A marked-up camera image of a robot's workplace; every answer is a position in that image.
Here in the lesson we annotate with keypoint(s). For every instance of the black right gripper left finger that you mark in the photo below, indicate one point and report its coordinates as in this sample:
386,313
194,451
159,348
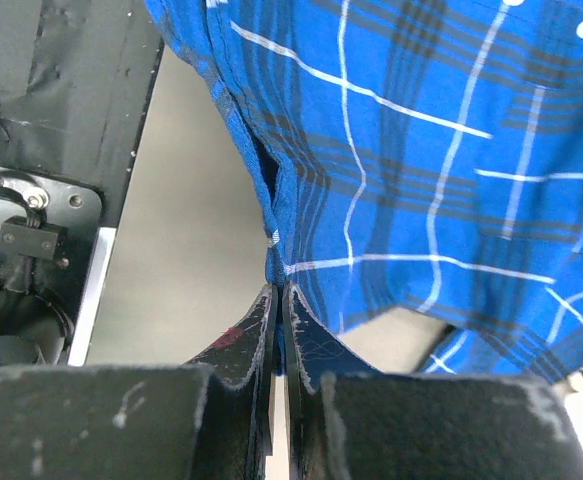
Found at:
205,419

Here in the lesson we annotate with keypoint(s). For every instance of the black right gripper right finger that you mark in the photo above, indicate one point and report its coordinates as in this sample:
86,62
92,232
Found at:
347,420

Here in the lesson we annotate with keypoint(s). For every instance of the blue plaid shirt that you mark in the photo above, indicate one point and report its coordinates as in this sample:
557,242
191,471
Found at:
425,155

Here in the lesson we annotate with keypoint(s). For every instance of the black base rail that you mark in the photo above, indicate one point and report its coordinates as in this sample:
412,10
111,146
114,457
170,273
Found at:
76,80

